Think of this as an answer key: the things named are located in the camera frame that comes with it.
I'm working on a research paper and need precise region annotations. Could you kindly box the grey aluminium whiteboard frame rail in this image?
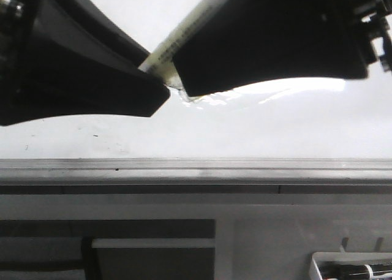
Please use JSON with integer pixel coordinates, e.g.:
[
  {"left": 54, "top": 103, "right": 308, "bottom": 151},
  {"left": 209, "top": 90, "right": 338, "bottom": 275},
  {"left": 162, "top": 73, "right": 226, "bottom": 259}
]
[{"left": 1, "top": 158, "right": 391, "bottom": 194}]

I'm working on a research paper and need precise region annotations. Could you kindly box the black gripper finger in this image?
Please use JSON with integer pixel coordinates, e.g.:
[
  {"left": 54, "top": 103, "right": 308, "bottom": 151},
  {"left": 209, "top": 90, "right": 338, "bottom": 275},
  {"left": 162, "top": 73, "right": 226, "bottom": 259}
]
[
  {"left": 172, "top": 0, "right": 369, "bottom": 98},
  {"left": 1, "top": 0, "right": 170, "bottom": 126}
]

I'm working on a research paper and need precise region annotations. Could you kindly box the black whiteboard marker with tape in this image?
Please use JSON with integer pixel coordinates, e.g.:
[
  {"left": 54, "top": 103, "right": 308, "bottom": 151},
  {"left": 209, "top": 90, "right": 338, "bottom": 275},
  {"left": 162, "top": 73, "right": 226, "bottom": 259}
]
[{"left": 138, "top": 0, "right": 228, "bottom": 90}]

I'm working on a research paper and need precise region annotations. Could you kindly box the white tray with markers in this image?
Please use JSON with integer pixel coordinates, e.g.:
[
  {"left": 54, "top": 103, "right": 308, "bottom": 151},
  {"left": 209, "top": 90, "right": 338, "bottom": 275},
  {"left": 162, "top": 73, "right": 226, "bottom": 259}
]
[{"left": 309, "top": 252, "right": 391, "bottom": 279}]

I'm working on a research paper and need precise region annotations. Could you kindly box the dark cabinet panel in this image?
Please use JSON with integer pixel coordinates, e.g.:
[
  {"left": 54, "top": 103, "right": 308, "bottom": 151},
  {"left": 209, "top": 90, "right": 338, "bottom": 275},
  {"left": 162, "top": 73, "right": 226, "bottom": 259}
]
[{"left": 1, "top": 219, "right": 216, "bottom": 279}]

